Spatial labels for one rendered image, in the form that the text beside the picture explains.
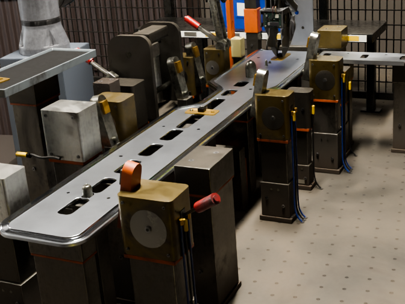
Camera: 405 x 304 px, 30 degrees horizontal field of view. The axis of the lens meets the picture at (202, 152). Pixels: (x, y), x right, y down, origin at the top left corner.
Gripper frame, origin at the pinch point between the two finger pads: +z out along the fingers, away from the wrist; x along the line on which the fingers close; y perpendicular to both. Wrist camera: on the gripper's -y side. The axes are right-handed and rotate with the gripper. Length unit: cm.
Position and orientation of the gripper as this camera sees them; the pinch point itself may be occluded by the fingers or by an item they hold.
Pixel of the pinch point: (280, 51)
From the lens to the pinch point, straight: 230.8
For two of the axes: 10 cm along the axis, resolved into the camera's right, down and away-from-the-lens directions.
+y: -4.2, 3.5, -8.4
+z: 0.7, 9.3, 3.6
